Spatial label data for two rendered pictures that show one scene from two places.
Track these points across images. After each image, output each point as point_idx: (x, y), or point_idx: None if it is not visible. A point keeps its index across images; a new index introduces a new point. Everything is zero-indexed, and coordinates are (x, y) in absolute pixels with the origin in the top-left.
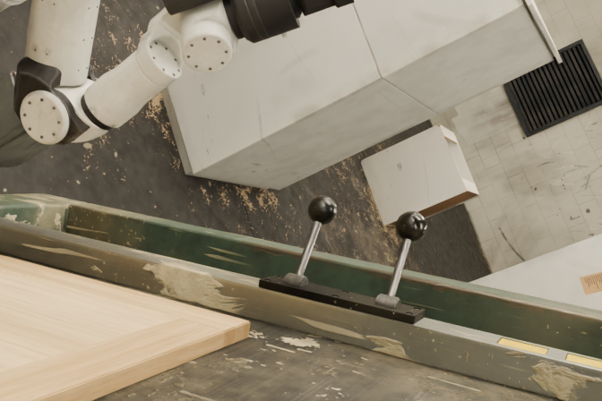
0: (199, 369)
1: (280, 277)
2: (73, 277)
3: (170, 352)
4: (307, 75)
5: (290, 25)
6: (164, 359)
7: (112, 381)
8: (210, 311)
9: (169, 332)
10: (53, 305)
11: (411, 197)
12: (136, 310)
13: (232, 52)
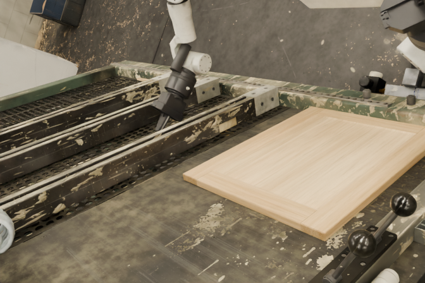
0: (267, 223)
1: (393, 236)
2: (381, 178)
3: (263, 208)
4: None
5: (420, 43)
6: (260, 209)
7: (237, 199)
8: (336, 220)
9: (289, 207)
10: (324, 179)
11: None
12: (329, 199)
13: (413, 61)
